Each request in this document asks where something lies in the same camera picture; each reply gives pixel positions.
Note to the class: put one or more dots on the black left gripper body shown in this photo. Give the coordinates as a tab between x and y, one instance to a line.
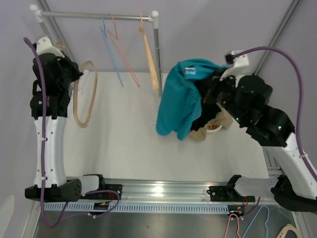
70	72

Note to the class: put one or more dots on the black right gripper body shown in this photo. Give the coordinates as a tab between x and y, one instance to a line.
225	94

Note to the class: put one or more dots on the beige t shirt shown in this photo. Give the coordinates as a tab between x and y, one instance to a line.
222	118

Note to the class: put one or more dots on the black t shirt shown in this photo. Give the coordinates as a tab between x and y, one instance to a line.
205	109

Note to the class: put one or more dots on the light blue wire hanger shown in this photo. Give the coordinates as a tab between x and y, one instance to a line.
109	47

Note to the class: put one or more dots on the teal t shirt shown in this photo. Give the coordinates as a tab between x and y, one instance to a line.
180	102

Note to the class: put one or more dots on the pink wire hanger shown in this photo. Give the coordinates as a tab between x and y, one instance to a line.
121	50

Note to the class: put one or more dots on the beige plastic hanger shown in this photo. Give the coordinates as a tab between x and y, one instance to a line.
150	61

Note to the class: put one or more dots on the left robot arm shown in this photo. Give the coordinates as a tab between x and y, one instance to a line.
50	115

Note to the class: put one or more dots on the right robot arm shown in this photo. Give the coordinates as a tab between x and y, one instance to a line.
246	100

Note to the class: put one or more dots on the beige hanger on floor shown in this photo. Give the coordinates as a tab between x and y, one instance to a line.
289	228

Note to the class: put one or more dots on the white perforated plastic basket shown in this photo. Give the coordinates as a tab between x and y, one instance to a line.
209	131

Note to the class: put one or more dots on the silver clothes rack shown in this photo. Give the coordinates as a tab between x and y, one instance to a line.
46	19

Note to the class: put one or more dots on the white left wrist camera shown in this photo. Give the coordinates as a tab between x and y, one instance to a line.
44	45

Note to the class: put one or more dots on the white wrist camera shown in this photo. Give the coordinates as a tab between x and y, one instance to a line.
236	63
44	45

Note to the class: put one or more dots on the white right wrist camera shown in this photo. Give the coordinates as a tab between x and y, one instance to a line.
236	63

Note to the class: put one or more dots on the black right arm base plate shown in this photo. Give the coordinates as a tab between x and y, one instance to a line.
220	193

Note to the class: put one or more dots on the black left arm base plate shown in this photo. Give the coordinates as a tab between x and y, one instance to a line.
110	195

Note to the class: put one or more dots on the white slotted cable duct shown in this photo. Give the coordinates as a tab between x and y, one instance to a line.
148	208

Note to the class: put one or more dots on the aluminium mounting rail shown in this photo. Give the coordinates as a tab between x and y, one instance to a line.
163	192

